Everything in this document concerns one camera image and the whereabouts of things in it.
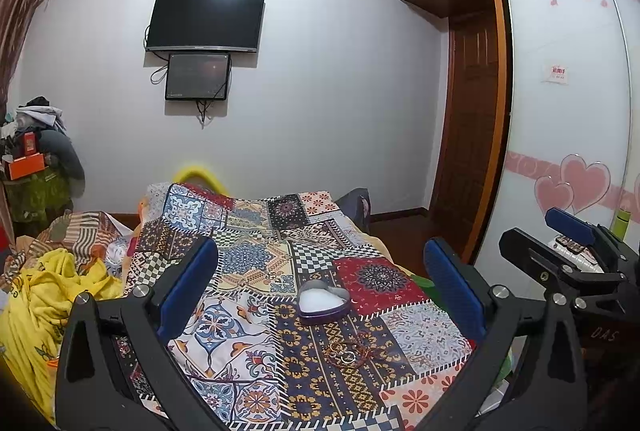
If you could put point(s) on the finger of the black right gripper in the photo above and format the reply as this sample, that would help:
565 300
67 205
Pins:
561 277
580 225

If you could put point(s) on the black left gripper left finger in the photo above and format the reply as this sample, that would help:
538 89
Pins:
115 371

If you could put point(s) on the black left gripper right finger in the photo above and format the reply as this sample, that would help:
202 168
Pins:
549 390

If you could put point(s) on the purple heart-shaped jewelry box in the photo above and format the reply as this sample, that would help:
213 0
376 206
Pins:
319 303

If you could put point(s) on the yellow blanket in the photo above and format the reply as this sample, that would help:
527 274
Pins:
34 320

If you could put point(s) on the striped patterned pillow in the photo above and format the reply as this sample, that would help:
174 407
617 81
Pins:
91 237

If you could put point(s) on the green cloth covered stand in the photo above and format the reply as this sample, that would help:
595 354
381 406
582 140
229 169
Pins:
37 200

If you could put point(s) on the brown wooden door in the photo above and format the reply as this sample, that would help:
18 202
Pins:
468 127

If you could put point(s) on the dark blue pillow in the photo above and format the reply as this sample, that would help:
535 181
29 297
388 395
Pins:
357 206

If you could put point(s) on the colourful patchwork bedspread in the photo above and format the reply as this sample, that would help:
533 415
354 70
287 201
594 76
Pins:
383 366

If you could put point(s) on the orange box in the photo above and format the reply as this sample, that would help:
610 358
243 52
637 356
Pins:
25 166

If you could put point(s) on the pile of clothes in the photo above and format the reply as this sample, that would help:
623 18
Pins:
44 121

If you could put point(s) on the yellow curved bed rail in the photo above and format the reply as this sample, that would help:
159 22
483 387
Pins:
200 175

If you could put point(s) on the small black wall monitor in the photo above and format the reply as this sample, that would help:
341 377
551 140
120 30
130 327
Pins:
198 76

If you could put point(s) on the black wall television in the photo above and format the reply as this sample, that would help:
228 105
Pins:
205 25

